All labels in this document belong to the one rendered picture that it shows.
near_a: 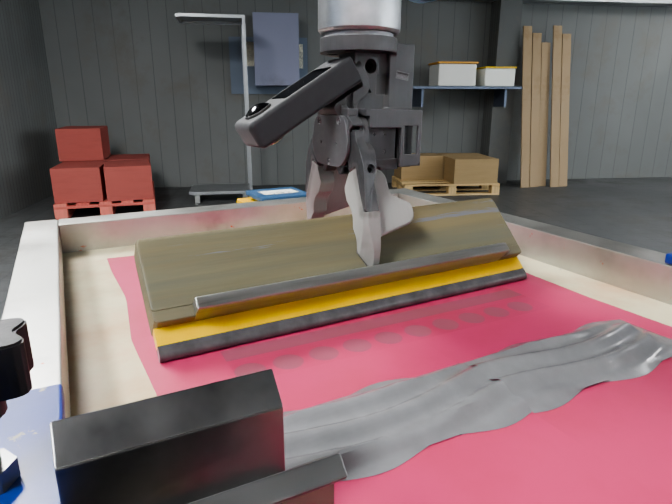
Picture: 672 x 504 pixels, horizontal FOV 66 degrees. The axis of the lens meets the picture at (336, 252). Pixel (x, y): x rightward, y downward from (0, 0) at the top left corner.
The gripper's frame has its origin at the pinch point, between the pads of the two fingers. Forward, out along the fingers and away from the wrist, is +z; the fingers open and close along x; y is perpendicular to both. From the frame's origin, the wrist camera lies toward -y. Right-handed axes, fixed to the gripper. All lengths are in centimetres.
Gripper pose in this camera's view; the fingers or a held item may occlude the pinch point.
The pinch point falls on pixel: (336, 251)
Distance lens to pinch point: 52.1
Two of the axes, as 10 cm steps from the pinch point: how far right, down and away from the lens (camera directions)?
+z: -0.1, 9.7, 2.6
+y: 8.9, -1.1, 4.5
